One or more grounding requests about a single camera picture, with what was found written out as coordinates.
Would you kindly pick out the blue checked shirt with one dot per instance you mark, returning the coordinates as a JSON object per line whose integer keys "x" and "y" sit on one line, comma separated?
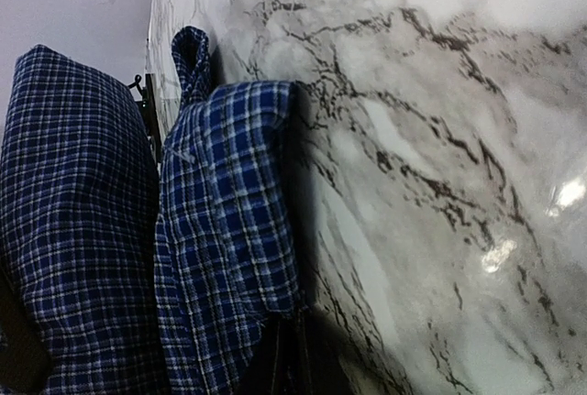
{"x": 140, "y": 277}

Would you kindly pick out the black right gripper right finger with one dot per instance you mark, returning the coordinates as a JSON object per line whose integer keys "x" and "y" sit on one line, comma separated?
{"x": 312, "y": 365}

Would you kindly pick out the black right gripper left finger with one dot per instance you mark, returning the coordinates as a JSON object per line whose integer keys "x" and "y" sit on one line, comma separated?
{"x": 266, "y": 372}

